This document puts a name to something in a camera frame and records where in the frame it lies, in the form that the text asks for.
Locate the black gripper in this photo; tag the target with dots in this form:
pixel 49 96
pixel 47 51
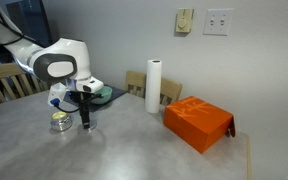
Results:
pixel 84 103

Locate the clear glass lid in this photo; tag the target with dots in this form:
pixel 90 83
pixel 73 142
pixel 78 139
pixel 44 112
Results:
pixel 93 126

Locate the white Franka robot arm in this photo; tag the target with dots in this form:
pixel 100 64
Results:
pixel 67 53

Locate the silver candle container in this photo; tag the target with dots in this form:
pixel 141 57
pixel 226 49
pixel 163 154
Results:
pixel 61 124

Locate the teal bowl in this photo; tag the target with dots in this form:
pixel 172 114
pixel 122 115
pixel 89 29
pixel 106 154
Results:
pixel 105 96

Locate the white adapter box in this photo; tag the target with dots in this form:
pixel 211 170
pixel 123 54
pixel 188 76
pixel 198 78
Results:
pixel 58 91

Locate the dark blue cloth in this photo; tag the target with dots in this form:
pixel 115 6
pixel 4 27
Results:
pixel 119 92

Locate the white paper towel roll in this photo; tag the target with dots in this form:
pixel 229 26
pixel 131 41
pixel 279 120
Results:
pixel 153 86

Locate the orange cardboard box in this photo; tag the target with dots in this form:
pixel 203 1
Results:
pixel 197 123

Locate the dark background panel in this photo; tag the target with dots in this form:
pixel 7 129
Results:
pixel 34 20

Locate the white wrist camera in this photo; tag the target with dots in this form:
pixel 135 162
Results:
pixel 90 85

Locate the beige wall thermostat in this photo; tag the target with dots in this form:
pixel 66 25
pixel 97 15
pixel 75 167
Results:
pixel 184 20

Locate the white light switch plate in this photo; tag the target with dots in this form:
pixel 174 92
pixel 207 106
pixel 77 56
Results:
pixel 218 21

